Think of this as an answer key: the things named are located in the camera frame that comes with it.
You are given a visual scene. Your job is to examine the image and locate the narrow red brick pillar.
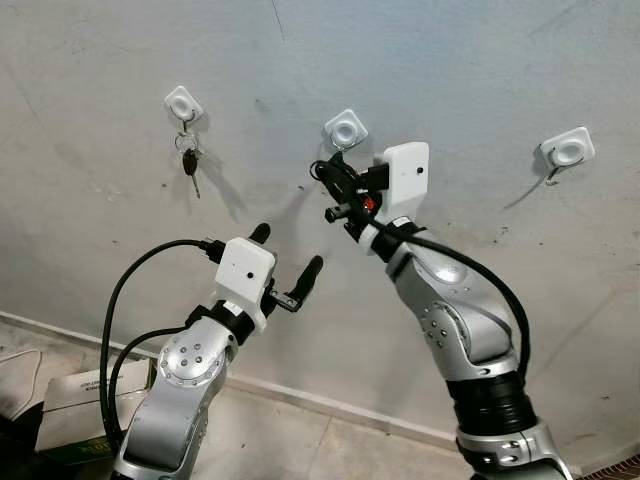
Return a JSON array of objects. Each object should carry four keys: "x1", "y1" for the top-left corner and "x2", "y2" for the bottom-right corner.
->
[{"x1": 598, "y1": 455, "x2": 640, "y2": 480}]

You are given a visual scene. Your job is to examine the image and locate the black floor object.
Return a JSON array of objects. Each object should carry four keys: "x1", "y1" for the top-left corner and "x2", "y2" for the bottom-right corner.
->
[{"x1": 0, "y1": 415, "x2": 43, "y2": 480}]

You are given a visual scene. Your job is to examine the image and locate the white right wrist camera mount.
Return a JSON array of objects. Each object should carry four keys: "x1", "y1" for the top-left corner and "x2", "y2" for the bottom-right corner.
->
[{"x1": 358, "y1": 142, "x2": 431, "y2": 251}]

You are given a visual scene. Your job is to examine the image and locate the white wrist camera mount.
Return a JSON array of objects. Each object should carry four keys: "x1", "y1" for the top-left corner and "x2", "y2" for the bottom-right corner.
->
[
  {"x1": 213, "y1": 238, "x2": 277, "y2": 333},
  {"x1": 358, "y1": 142, "x2": 431, "y2": 251}
]

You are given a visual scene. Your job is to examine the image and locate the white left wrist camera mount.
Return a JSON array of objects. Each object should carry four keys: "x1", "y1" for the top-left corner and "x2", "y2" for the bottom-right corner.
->
[{"x1": 213, "y1": 238, "x2": 277, "y2": 333}]

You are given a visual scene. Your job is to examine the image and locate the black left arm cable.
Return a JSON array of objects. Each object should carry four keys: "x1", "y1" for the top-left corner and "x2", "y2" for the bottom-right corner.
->
[
  {"x1": 107, "y1": 326, "x2": 191, "y2": 441},
  {"x1": 100, "y1": 237, "x2": 226, "y2": 451}
]

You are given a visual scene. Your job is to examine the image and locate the black key on ring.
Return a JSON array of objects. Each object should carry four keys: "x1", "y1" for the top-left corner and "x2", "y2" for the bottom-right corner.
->
[{"x1": 176, "y1": 130, "x2": 204, "y2": 199}]

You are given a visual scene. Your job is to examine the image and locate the thin white floor cable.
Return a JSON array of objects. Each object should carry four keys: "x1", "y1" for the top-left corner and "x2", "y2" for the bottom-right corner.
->
[{"x1": 0, "y1": 345, "x2": 46, "y2": 423}]

